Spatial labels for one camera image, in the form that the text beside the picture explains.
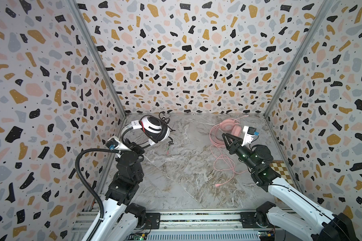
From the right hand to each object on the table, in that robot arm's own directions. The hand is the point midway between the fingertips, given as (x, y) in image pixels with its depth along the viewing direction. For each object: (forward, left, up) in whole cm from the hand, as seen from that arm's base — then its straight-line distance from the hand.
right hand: (223, 133), depth 69 cm
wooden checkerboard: (-2, -39, -31) cm, 49 cm away
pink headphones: (+28, -11, -28) cm, 41 cm away
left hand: (-4, +42, +2) cm, 43 cm away
